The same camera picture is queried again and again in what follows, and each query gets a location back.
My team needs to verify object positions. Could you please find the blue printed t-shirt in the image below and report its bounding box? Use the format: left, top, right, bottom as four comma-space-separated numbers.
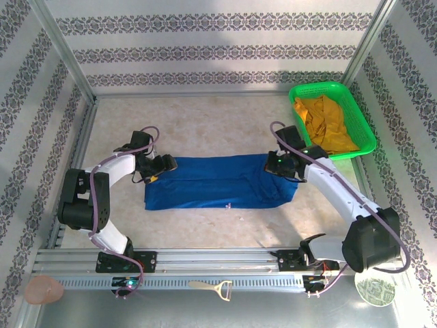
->
143, 153, 298, 211

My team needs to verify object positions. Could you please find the yellow cloth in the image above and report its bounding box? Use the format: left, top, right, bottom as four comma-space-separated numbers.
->
294, 95, 360, 152

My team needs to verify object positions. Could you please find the green plastic basket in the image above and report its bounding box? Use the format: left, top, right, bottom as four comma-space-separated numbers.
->
288, 81, 378, 161

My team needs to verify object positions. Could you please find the green patterned white bowl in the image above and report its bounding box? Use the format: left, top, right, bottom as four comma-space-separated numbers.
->
354, 271, 396, 307

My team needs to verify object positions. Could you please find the translucent pink cup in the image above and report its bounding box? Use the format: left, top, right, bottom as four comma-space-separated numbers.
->
24, 275, 65, 305

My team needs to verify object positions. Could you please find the aluminium frame bar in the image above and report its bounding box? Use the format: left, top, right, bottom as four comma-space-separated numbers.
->
47, 97, 98, 249
91, 89, 294, 100
351, 156, 378, 204

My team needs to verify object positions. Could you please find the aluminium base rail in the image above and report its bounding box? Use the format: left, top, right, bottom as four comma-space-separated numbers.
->
31, 247, 403, 276

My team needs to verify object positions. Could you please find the slotted grey cable duct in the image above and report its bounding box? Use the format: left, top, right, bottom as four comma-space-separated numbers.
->
56, 275, 305, 292

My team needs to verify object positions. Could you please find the beige handled peeler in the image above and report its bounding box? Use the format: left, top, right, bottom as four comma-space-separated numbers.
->
188, 279, 233, 301

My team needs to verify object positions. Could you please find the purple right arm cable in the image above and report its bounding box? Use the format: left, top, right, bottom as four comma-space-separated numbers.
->
270, 121, 410, 297

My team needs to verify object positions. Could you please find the aluminium frame post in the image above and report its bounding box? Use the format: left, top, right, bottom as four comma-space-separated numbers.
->
343, 0, 399, 83
29, 0, 98, 103

